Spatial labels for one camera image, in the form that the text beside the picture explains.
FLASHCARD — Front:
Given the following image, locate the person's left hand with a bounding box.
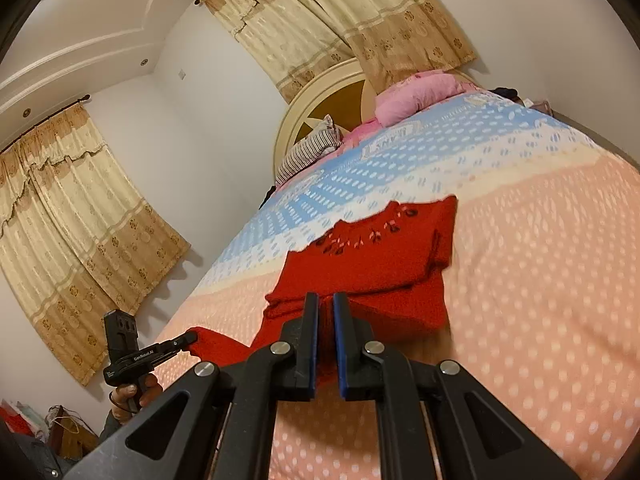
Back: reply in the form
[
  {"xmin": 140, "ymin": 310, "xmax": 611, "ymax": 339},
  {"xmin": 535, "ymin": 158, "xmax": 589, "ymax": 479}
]
[{"xmin": 110, "ymin": 374, "xmax": 164, "ymax": 422}]

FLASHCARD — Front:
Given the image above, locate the striped pillow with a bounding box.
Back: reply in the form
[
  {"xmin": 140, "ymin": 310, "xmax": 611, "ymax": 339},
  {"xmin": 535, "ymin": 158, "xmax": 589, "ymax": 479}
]
[{"xmin": 275, "ymin": 114, "xmax": 343, "ymax": 186}]

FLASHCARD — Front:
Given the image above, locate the polka dot bedspread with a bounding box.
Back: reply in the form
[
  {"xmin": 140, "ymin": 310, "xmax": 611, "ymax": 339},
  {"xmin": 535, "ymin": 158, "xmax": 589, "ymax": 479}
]
[{"xmin": 150, "ymin": 87, "xmax": 640, "ymax": 480}]

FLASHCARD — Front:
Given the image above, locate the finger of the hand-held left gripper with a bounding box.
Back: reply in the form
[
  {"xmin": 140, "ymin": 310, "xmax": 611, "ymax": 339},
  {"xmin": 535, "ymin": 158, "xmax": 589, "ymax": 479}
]
[{"xmin": 169, "ymin": 329, "xmax": 202, "ymax": 357}]

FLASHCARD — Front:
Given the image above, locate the wooden furniture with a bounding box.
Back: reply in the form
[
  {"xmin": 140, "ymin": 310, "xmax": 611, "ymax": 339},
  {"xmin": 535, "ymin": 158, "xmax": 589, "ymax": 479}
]
[{"xmin": 46, "ymin": 404, "xmax": 100, "ymax": 461}]

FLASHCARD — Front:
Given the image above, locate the dark curtain rod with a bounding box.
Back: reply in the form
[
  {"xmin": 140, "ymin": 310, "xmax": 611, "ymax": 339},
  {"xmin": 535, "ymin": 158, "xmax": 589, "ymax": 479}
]
[{"xmin": 0, "ymin": 94, "xmax": 92, "ymax": 155}]

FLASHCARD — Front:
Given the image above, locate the red embroidered knit sweater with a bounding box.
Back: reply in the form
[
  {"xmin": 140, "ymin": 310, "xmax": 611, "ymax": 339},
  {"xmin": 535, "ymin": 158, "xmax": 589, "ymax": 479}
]
[{"xmin": 189, "ymin": 195, "xmax": 460, "ymax": 386}]

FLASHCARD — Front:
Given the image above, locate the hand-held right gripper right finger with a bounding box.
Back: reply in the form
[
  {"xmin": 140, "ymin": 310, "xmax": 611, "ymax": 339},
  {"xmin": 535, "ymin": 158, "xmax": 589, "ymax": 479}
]
[{"xmin": 332, "ymin": 292, "xmax": 583, "ymax": 480}]

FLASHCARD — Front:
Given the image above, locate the person's left forearm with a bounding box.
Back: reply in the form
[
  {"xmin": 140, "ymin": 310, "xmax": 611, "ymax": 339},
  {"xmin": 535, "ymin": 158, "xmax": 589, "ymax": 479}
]
[{"xmin": 96, "ymin": 407, "xmax": 132, "ymax": 445}]

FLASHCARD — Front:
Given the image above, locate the cream wooden headboard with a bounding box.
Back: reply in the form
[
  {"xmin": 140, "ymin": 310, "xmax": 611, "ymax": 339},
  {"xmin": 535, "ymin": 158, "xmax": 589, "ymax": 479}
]
[{"xmin": 274, "ymin": 57, "xmax": 476, "ymax": 181}]

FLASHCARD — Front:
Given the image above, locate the person's grey jacket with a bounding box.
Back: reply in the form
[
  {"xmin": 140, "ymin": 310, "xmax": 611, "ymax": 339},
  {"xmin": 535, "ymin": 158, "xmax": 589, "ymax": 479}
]
[{"xmin": 0, "ymin": 417, "xmax": 68, "ymax": 480}]

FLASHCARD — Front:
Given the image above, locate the pink pillow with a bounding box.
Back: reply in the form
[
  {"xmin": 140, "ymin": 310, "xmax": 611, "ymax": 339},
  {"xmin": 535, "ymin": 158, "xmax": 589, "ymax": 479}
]
[{"xmin": 372, "ymin": 71, "xmax": 481, "ymax": 126}]

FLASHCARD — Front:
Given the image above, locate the beige side window curtain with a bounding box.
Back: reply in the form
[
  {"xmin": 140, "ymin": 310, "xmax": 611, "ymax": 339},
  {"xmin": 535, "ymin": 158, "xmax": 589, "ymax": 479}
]
[{"xmin": 0, "ymin": 105, "xmax": 192, "ymax": 387}]

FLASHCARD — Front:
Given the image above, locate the beige patterned curtain panel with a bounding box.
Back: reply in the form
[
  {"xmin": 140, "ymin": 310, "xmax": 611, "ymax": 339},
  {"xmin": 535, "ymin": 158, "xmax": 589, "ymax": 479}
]
[
  {"xmin": 201, "ymin": 0, "xmax": 353, "ymax": 103},
  {"xmin": 285, "ymin": 0, "xmax": 478, "ymax": 86}
]

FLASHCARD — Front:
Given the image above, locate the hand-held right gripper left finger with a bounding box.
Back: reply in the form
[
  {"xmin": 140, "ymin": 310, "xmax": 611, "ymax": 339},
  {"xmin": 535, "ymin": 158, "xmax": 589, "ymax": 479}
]
[{"xmin": 62, "ymin": 292, "xmax": 321, "ymax": 480}]

